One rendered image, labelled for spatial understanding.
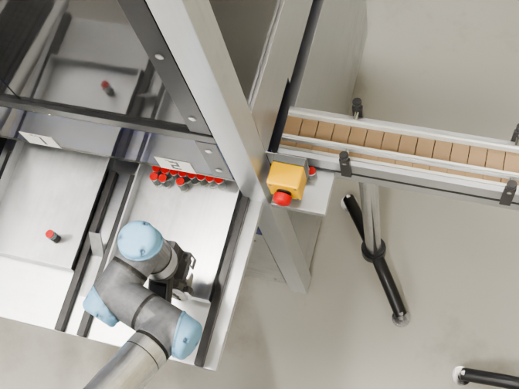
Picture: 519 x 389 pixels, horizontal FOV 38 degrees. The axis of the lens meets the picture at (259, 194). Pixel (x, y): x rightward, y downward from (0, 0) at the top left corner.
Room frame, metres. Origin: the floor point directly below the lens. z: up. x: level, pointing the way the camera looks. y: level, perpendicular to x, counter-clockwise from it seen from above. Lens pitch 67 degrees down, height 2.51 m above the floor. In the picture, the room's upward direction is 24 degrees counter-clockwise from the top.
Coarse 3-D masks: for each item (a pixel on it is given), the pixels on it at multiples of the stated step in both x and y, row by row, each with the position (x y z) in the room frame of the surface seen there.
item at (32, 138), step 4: (20, 132) 1.02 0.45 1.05; (24, 136) 1.02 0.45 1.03; (28, 136) 1.01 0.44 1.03; (32, 136) 1.00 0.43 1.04; (36, 136) 1.00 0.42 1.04; (40, 136) 0.99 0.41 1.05; (44, 136) 0.98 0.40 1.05; (28, 140) 1.02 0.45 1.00; (32, 140) 1.01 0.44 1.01; (36, 140) 1.01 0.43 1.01; (40, 140) 1.00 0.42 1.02; (44, 140) 0.99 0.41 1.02; (48, 140) 0.98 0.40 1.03; (52, 140) 0.98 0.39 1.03; (40, 144) 1.01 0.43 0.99; (44, 144) 1.00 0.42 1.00; (48, 144) 0.99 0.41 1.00; (52, 144) 0.98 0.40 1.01; (56, 144) 0.97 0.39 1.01
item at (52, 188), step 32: (32, 160) 1.05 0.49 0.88; (64, 160) 1.01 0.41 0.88; (96, 160) 0.97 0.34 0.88; (0, 192) 0.99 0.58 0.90; (32, 192) 0.96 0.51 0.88; (64, 192) 0.92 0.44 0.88; (96, 192) 0.87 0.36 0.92; (0, 224) 0.91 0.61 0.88; (32, 224) 0.88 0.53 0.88; (64, 224) 0.84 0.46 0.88; (32, 256) 0.80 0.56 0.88; (64, 256) 0.76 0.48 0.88
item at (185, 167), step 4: (156, 160) 0.82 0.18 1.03; (160, 160) 0.81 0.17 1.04; (164, 160) 0.81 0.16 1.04; (168, 160) 0.80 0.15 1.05; (172, 160) 0.79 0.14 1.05; (160, 164) 0.82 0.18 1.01; (164, 164) 0.81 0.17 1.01; (168, 164) 0.80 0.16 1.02; (180, 164) 0.78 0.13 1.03; (184, 164) 0.78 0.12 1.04; (188, 164) 0.77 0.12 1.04; (168, 168) 0.81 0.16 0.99; (172, 168) 0.80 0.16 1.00; (180, 168) 0.79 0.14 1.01; (184, 168) 0.78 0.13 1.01; (188, 168) 0.77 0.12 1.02; (192, 168) 0.77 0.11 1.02; (188, 172) 0.78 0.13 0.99; (192, 172) 0.77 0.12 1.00
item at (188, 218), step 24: (144, 168) 0.89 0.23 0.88; (144, 192) 0.83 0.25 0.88; (168, 192) 0.81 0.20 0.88; (192, 192) 0.78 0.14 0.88; (216, 192) 0.76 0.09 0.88; (240, 192) 0.72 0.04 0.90; (144, 216) 0.77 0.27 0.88; (168, 216) 0.75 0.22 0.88; (192, 216) 0.72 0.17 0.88; (216, 216) 0.70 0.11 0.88; (192, 240) 0.67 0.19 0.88; (216, 240) 0.64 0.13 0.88; (216, 264) 0.59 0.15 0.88; (192, 288) 0.56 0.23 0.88
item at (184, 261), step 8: (168, 240) 0.60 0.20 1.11; (176, 248) 0.58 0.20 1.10; (184, 256) 0.57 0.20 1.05; (192, 256) 0.57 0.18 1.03; (184, 264) 0.56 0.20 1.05; (192, 264) 0.56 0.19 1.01; (176, 272) 0.55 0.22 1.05; (184, 272) 0.54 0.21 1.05; (160, 280) 0.52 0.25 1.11; (176, 280) 0.53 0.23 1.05; (184, 280) 0.54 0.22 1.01; (176, 288) 0.52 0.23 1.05
